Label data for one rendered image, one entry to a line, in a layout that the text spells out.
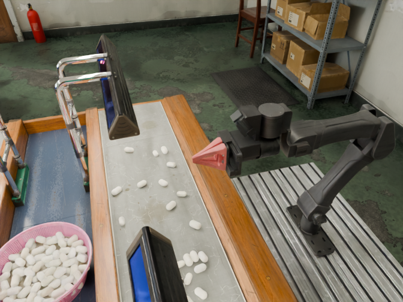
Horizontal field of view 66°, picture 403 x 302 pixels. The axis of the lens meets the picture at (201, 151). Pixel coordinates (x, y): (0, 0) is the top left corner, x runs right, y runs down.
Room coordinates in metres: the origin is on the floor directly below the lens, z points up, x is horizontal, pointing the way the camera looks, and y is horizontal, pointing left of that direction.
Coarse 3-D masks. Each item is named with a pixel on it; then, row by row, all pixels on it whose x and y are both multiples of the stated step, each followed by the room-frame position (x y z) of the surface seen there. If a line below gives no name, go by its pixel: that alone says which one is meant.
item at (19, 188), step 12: (0, 120) 0.90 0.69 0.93; (12, 144) 0.90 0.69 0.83; (0, 156) 0.76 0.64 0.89; (0, 168) 0.75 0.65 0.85; (24, 168) 0.90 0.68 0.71; (12, 180) 0.76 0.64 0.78; (24, 180) 0.84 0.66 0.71; (12, 192) 0.75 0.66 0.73; (24, 192) 0.80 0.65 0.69; (24, 204) 0.75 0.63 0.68
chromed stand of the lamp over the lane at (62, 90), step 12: (60, 60) 0.98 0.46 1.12; (72, 60) 0.98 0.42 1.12; (84, 60) 0.99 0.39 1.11; (96, 60) 1.00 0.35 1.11; (60, 72) 0.97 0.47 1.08; (108, 72) 0.88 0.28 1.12; (60, 84) 0.83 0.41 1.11; (60, 96) 0.82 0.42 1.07; (72, 108) 0.94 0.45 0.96; (72, 120) 0.84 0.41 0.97; (72, 132) 0.82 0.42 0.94; (72, 144) 0.83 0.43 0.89; (84, 144) 0.97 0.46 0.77; (84, 156) 0.97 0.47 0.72; (84, 168) 0.83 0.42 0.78; (84, 180) 0.83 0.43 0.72
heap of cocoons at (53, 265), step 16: (32, 240) 0.55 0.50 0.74; (48, 240) 0.55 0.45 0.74; (64, 240) 0.55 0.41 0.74; (80, 240) 0.55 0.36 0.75; (16, 256) 0.50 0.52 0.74; (32, 256) 0.50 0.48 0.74; (48, 256) 0.50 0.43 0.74; (64, 256) 0.50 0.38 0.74; (80, 256) 0.49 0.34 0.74; (16, 272) 0.45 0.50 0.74; (32, 272) 0.45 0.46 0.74; (48, 272) 0.45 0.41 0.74; (64, 272) 0.45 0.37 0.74; (80, 272) 0.46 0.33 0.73; (0, 288) 0.41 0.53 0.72; (16, 288) 0.40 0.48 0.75; (32, 288) 0.40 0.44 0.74; (48, 288) 0.40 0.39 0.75; (64, 288) 0.41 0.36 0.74; (80, 288) 0.42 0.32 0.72
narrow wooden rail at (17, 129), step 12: (12, 120) 1.15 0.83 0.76; (12, 132) 1.06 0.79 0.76; (24, 132) 1.13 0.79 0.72; (24, 144) 1.07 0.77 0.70; (12, 156) 0.91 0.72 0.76; (24, 156) 1.01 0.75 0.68; (12, 168) 0.86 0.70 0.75; (0, 180) 0.78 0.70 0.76; (0, 192) 0.72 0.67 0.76; (0, 204) 0.67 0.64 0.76; (12, 204) 0.73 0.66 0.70; (0, 216) 0.63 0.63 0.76; (12, 216) 0.69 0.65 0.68; (0, 228) 0.59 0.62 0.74; (0, 240) 0.56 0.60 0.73
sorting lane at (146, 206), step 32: (160, 128) 1.13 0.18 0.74; (128, 160) 0.92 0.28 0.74; (160, 160) 0.92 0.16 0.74; (128, 192) 0.75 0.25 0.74; (160, 192) 0.75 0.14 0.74; (192, 192) 0.75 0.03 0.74; (128, 224) 0.61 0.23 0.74; (160, 224) 0.61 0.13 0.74; (224, 256) 0.50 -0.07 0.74; (128, 288) 0.41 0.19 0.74; (192, 288) 0.41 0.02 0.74; (224, 288) 0.41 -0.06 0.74
